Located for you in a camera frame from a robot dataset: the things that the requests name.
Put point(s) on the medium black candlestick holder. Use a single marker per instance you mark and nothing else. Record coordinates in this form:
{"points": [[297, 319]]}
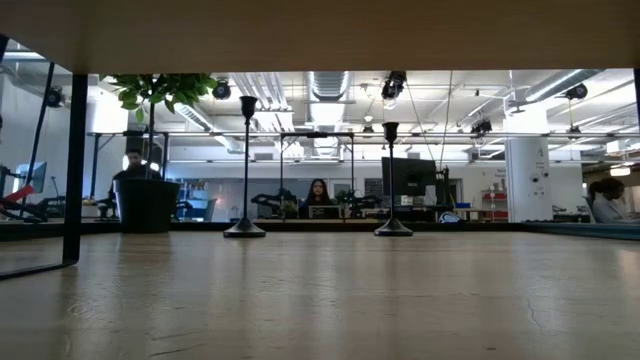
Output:
{"points": [[393, 229]]}

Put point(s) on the tall black candlestick holder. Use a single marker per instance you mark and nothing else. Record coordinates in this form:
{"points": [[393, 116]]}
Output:
{"points": [[244, 228]]}

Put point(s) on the black background robot arm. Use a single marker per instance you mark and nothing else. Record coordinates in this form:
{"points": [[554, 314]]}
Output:
{"points": [[357, 200], [272, 200]]}

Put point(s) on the person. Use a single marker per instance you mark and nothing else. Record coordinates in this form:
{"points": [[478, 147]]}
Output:
{"points": [[607, 200], [318, 192], [135, 167]]}

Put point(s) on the open laptop on desk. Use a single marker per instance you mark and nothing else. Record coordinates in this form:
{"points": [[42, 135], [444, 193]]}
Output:
{"points": [[325, 212]]}

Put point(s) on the black monitor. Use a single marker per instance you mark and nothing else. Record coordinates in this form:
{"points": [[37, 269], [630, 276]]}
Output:
{"points": [[407, 175]]}

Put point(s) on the black overhead spotlight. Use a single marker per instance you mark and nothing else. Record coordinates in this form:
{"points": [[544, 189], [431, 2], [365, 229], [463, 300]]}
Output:
{"points": [[54, 96], [393, 85], [577, 91], [481, 126], [221, 90]]}

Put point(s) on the wooden riser with black legs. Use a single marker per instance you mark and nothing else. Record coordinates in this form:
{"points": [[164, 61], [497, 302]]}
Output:
{"points": [[320, 35]]}

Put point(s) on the black plant pot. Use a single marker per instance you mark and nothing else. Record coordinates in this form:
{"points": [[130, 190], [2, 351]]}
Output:
{"points": [[147, 206]]}

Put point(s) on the red storage shelf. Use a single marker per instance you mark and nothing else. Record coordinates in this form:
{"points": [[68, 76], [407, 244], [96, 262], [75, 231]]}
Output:
{"points": [[495, 196]]}

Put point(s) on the green leafy plant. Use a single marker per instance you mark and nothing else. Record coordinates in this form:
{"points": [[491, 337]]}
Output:
{"points": [[160, 87]]}

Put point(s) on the white round column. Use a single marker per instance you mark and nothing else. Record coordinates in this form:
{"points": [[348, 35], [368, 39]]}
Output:
{"points": [[527, 170]]}

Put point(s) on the small tilted monitor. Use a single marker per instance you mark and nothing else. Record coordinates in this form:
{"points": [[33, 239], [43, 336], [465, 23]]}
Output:
{"points": [[36, 176]]}

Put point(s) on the rectangular ceiling light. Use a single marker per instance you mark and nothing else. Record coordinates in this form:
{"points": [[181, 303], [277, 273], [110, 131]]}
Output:
{"points": [[620, 171]]}

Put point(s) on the silver ventilation duct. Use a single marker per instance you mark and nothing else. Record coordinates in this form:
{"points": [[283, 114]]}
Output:
{"points": [[327, 82]]}

